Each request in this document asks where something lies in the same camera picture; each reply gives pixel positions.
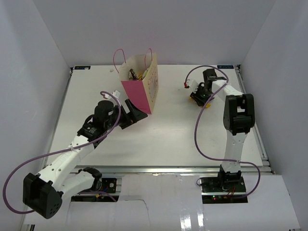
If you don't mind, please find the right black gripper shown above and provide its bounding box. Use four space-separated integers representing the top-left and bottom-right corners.
191 85 214 107

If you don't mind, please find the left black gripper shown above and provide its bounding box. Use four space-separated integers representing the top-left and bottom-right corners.
105 99 147 130

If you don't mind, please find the yellow M&M packet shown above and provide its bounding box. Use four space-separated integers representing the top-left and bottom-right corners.
189 95 212 109

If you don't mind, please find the pink paper gift bag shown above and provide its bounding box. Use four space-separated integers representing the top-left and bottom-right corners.
114 48 159 114

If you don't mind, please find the purple candy packet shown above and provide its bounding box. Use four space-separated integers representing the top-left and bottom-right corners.
128 69 138 81

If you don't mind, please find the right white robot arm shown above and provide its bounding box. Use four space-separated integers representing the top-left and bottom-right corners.
191 65 255 192

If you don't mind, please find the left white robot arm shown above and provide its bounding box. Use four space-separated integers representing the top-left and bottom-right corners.
23 99 147 219

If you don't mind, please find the blue label sticker right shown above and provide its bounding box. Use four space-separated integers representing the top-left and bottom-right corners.
217 65 234 69

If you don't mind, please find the blue label sticker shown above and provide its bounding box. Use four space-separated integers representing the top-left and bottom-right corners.
74 65 91 70
217 65 234 69

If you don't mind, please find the blue label sticker left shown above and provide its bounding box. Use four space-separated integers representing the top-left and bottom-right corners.
74 65 91 70

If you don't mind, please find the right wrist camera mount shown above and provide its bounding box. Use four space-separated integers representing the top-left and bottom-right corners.
184 79 199 93

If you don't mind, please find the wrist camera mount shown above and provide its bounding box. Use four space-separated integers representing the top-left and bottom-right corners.
103 90 121 100
184 79 199 93

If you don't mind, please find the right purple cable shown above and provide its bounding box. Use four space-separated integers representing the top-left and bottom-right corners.
184 65 261 199

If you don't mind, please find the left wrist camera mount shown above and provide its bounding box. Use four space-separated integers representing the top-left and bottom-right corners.
103 90 121 100

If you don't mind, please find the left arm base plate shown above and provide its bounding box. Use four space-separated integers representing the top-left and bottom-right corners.
97 178 117 193

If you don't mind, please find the aluminium front rail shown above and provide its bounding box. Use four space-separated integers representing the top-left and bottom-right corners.
69 165 272 175

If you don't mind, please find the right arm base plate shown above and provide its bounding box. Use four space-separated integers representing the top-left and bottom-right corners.
197 177 246 194

